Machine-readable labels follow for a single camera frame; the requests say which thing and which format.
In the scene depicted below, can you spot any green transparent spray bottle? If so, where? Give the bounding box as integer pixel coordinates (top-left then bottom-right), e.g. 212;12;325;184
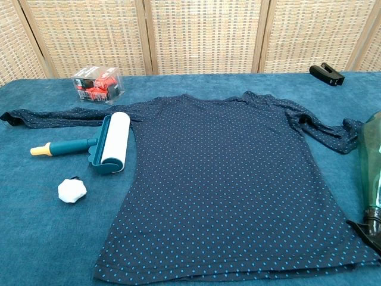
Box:
346;110;381;254

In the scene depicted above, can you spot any crumpled white paper ball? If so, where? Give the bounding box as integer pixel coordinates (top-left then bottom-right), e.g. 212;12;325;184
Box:
57;176;88;204

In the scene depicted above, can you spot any clear box with red items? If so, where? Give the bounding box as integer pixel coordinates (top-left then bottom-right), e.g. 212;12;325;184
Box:
71;66;124;105

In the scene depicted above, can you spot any teal lint roller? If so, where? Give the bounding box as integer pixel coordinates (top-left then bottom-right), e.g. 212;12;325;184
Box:
30;111;131;176

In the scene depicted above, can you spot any blue terry table cloth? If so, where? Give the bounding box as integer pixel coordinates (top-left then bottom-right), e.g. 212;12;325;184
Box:
0;70;381;286

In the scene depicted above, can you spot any woven rattan folding screen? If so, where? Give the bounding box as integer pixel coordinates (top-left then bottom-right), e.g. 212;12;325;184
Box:
0;0;381;87

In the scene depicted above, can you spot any navy polka dot shirt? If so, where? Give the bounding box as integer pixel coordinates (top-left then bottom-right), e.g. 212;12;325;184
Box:
0;91;381;283

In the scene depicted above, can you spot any black plastic clip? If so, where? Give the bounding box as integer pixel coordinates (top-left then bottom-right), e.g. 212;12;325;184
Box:
308;63;346;87

